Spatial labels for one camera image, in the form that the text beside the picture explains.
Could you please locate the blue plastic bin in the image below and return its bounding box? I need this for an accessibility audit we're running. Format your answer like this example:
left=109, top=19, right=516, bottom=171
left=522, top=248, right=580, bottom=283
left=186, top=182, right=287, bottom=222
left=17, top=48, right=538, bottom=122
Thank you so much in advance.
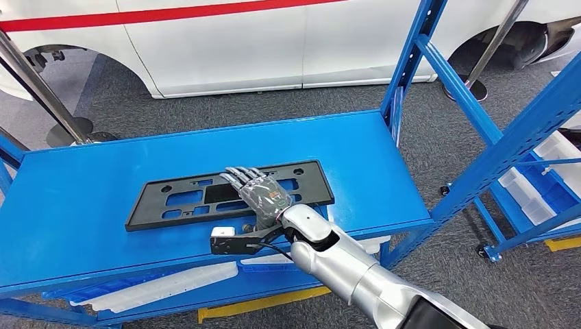
left=517, top=154, right=581, bottom=215

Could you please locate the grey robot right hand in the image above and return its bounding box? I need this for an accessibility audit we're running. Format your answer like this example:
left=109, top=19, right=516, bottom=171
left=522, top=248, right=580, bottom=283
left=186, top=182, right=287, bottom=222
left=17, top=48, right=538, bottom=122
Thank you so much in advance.
left=219, top=166, right=294, bottom=231

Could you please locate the white car body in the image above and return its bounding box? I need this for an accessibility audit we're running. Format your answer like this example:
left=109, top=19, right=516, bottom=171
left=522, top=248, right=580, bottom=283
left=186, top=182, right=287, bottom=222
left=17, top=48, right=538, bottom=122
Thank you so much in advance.
left=0, top=0, right=581, bottom=99

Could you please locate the blue metal shelf rack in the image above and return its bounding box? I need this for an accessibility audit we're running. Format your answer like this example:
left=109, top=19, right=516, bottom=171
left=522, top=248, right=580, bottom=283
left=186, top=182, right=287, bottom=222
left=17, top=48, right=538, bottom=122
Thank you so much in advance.
left=0, top=0, right=581, bottom=329

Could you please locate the yellow floor tape rectangle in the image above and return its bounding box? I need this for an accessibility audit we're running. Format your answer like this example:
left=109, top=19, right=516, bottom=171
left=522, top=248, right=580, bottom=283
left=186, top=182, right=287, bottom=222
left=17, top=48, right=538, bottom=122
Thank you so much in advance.
left=197, top=286, right=332, bottom=325

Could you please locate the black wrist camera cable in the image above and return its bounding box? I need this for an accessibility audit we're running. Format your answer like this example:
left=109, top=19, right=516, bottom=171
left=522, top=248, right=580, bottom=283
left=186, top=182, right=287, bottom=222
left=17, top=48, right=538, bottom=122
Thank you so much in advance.
left=258, top=241, right=295, bottom=262

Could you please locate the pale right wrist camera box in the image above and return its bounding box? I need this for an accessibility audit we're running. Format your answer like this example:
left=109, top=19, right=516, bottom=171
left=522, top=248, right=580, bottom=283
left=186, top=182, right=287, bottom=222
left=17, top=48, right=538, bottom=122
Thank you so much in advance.
left=210, top=226, right=284, bottom=256

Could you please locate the blue wheeled rack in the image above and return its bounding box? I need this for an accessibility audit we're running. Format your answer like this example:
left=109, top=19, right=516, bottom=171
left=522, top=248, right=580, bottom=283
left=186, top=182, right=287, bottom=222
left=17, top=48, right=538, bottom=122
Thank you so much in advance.
left=438, top=136, right=581, bottom=263

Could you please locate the black plastic panel part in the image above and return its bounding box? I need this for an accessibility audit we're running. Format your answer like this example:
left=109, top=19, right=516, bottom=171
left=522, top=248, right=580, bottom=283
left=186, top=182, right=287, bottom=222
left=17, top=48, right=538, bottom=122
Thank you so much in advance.
left=125, top=160, right=336, bottom=233

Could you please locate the blue plastic tray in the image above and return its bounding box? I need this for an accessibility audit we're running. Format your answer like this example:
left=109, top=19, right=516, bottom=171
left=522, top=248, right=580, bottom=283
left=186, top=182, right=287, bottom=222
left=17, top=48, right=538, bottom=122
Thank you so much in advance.
left=240, top=262, right=301, bottom=273
left=41, top=272, right=173, bottom=305

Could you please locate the yellow floor tape strip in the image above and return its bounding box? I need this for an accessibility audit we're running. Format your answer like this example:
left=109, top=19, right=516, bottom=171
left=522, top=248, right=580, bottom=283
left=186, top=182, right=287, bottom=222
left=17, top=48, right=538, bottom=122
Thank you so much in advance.
left=544, top=236, right=581, bottom=253

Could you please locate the chrome stanchion post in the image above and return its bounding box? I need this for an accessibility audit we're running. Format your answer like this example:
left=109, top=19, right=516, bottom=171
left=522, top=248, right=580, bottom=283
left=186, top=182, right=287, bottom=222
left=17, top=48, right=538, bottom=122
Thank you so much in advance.
left=443, top=0, right=531, bottom=103
left=0, top=29, right=120, bottom=149

